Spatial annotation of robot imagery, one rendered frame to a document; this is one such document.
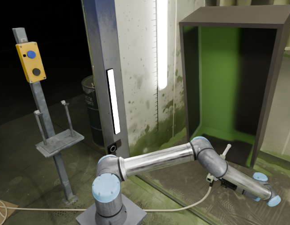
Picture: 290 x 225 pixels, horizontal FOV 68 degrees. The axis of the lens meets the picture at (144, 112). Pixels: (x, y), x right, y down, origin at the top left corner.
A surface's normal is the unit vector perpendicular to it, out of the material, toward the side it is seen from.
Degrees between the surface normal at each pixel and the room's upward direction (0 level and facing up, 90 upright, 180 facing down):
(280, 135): 57
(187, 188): 0
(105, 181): 5
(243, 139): 12
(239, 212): 0
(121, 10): 90
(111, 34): 90
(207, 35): 102
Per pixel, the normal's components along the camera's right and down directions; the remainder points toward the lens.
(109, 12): 0.74, 0.29
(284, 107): -0.58, -0.16
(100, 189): -0.04, -0.84
